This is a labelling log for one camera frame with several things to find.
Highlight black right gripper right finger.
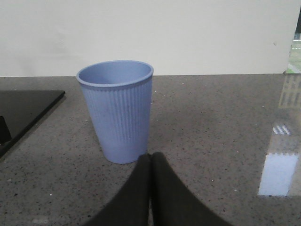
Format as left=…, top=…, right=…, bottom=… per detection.
left=151, top=152, right=230, bottom=226

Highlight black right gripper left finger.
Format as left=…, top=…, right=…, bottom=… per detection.
left=85, top=154, right=151, bottom=226

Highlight light blue ribbed cup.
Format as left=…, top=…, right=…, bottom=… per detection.
left=76, top=60, right=154, bottom=164

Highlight black glass gas stove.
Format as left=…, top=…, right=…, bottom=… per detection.
left=0, top=90, right=65, bottom=156

